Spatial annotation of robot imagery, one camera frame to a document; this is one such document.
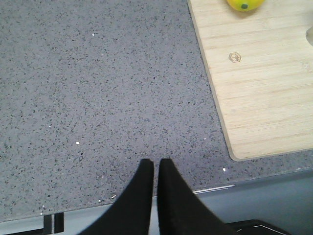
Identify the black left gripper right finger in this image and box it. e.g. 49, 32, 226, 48
157, 159, 236, 235

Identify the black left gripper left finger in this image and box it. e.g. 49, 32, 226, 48
79, 159, 154, 235

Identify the light wooden cutting board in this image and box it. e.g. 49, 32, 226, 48
188, 0, 313, 161

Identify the yellow lemon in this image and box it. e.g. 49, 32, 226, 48
226, 0, 264, 12

